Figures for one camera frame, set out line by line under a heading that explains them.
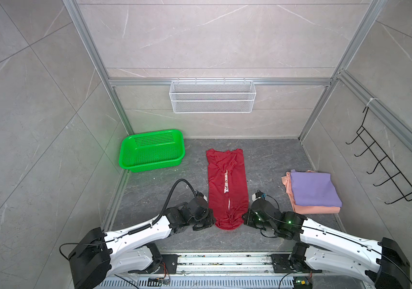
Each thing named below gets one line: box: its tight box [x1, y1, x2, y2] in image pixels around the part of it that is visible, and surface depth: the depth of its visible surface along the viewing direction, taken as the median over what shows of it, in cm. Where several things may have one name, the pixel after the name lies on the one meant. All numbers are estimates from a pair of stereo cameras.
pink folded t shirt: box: [281, 171, 341, 214], surface depth 89 cm
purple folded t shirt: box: [290, 169, 343, 208], surface depth 90 cm
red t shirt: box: [206, 148, 250, 230], surface depth 100 cm
